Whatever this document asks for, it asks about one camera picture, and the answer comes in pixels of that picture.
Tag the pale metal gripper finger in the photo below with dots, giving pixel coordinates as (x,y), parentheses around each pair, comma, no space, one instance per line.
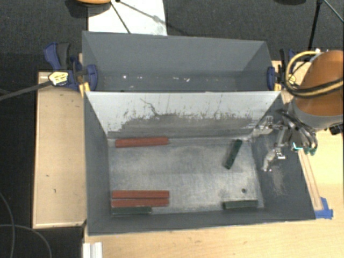
(268,125)
(274,156)

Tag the dark green flat block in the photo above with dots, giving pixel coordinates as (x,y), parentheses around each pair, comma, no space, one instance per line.
(240,204)
(131,210)
(233,154)

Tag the grey metal bin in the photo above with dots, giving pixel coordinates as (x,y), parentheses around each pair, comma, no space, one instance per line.
(182,176)

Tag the red-brown flat block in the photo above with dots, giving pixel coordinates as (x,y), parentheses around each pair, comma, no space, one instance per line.
(139,203)
(142,142)
(140,194)

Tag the pale wood board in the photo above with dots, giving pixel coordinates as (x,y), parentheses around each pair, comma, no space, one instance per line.
(60,154)

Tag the black cylinder on white bracket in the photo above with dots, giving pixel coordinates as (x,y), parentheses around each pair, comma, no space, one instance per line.
(337,129)

